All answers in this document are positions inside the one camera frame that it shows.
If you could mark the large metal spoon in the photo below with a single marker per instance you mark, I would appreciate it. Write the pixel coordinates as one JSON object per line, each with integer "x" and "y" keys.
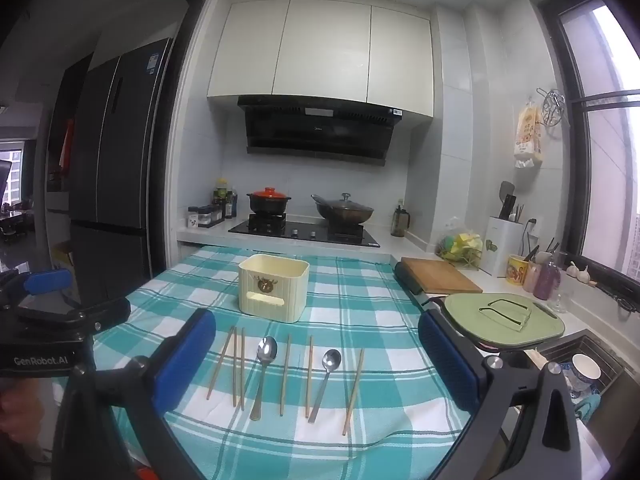
{"x": 267, "y": 349}

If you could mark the dark dining table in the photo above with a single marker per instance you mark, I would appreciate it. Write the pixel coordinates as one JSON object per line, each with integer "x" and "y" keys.
{"x": 15, "y": 220}

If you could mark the wooden cutting board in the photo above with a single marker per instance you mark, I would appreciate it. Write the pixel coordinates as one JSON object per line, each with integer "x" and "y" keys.
{"x": 440, "y": 275}

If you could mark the black clay pot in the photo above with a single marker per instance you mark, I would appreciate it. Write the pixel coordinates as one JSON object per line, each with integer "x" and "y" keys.
{"x": 267, "y": 206}

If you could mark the small metal spoon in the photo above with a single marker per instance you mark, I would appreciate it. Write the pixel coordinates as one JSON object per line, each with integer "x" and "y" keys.
{"x": 332, "y": 359}

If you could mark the garlic bulb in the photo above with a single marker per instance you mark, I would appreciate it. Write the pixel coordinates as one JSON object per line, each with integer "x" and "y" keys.
{"x": 572, "y": 270}
{"x": 584, "y": 274}

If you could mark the red hanging cloth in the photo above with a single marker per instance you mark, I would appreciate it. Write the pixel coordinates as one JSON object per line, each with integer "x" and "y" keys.
{"x": 66, "y": 145}

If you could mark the spice jars and bottles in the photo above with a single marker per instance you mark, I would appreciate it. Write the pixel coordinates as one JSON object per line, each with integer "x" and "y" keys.
{"x": 205, "y": 216}

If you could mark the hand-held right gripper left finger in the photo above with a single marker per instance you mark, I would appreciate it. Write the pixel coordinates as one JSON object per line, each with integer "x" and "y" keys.
{"x": 185, "y": 360}

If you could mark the purple bottle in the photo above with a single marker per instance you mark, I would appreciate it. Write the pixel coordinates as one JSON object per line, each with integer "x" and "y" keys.
{"x": 546, "y": 280}

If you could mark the dark glass water jug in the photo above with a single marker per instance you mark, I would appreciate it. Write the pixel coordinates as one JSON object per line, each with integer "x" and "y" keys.
{"x": 398, "y": 222}

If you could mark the steel sink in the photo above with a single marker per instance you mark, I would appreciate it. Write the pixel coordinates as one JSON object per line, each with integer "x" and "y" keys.
{"x": 612, "y": 360}

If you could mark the yellow capped oil bottle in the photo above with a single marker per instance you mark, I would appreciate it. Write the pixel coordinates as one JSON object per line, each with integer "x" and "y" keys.
{"x": 220, "y": 192}

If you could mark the dark wok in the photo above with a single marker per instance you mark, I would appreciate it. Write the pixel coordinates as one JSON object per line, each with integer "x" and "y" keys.
{"x": 345, "y": 215}

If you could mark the living room window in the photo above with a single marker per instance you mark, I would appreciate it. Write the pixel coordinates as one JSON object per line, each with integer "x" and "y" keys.
{"x": 11, "y": 175}

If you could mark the teal checked tablecloth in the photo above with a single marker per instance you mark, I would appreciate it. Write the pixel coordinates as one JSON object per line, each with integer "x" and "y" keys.
{"x": 380, "y": 310}

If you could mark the clear drinking glass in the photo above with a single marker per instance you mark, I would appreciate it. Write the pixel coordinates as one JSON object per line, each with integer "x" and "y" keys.
{"x": 560, "y": 301}

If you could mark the white wall socket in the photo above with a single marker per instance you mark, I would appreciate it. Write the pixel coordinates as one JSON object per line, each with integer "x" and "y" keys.
{"x": 532, "y": 224}

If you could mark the plastic bag of sponges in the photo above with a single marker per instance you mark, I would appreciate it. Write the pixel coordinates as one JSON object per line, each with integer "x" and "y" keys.
{"x": 457, "y": 247}

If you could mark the white wall cabinet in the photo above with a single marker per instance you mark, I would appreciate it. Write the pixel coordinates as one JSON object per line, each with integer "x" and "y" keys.
{"x": 320, "y": 50}

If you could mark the cream plastic utensil container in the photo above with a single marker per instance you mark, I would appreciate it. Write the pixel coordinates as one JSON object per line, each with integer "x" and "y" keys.
{"x": 272, "y": 290}

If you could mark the pink bottle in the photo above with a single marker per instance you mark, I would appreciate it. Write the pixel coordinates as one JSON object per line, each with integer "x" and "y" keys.
{"x": 531, "y": 277}

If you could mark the dark grey refrigerator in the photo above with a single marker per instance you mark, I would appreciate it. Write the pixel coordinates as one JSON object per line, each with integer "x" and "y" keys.
{"x": 115, "y": 160}

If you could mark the teal cloth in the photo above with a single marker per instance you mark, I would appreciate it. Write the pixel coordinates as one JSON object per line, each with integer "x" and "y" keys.
{"x": 589, "y": 407}

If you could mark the dark sauce bottle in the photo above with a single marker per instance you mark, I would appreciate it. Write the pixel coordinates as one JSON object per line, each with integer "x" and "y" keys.
{"x": 231, "y": 205}

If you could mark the yellow printed mug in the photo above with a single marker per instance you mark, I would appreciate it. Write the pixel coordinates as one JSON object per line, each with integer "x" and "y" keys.
{"x": 517, "y": 274}

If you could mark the black framed window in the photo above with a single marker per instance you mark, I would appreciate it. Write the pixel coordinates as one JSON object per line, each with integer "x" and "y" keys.
{"x": 575, "y": 110}

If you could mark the hanging snack bag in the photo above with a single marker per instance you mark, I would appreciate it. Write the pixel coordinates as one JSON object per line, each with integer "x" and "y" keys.
{"x": 529, "y": 135}

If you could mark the green cutting board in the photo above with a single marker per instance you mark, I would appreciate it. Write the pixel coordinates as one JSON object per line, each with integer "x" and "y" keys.
{"x": 465, "y": 317}

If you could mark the wooden chopstick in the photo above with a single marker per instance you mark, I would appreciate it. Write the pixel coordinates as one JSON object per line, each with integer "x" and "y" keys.
{"x": 220, "y": 363}
{"x": 309, "y": 377}
{"x": 285, "y": 375}
{"x": 242, "y": 370}
{"x": 353, "y": 392}
{"x": 234, "y": 367}

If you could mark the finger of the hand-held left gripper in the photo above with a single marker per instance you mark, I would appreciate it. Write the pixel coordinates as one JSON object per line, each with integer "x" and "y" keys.
{"x": 107, "y": 312}
{"x": 47, "y": 281}

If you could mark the black range hood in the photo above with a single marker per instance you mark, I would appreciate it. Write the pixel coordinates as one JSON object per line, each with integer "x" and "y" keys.
{"x": 315, "y": 130}

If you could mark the glass wok lid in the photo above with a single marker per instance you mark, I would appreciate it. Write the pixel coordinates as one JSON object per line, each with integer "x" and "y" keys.
{"x": 345, "y": 202}

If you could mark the grey spatula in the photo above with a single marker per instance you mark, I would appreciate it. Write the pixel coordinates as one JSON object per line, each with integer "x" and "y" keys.
{"x": 506, "y": 189}

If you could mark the white knife holder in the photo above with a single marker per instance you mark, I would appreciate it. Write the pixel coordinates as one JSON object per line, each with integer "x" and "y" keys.
{"x": 502, "y": 247}

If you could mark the black griddle tray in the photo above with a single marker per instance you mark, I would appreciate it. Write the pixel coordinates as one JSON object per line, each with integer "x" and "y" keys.
{"x": 407, "y": 282}

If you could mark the blue and white bowl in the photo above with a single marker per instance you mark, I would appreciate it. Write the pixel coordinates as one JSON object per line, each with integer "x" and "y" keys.
{"x": 585, "y": 370}

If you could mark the orange pot lid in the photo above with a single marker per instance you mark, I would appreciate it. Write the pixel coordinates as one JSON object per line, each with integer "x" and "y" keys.
{"x": 269, "y": 194}

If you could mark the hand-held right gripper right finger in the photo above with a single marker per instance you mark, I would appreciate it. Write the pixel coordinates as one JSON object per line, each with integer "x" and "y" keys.
{"x": 445, "y": 365}

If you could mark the black glass gas stove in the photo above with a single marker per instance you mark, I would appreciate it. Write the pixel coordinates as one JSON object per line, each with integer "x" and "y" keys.
{"x": 300, "y": 232}

